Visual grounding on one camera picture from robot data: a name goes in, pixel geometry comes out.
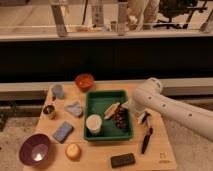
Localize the dark grape bunch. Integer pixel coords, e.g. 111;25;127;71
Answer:
113;107;128;130

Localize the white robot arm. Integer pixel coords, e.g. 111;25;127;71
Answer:
130;77;213;142

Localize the white paper cup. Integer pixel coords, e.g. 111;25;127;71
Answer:
86;114;102;135

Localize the light blue cup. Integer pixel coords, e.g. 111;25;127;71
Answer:
51;84;64;99

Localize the green plastic tray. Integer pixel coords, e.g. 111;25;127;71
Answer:
84;90;133;141

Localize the orange bowl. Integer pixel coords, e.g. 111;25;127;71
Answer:
75;73;94;91

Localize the crumpled blue cloth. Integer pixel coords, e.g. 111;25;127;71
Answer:
65;102;83;117

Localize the blue sponge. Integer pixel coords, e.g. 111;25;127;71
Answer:
53;122;74;143

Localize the dark metal can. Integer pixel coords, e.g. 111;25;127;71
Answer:
43;105;56;119

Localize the yellow round fruit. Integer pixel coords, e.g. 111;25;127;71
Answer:
65;143;81;160

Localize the black rectangular block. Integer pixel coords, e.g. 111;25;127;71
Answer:
110;153;135;168

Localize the person in beige trousers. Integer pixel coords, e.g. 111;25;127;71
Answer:
128;0;160;31

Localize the purple bowl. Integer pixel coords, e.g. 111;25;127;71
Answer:
19;134;51;166

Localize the black office chair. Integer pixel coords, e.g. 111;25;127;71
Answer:
154;0;208;29

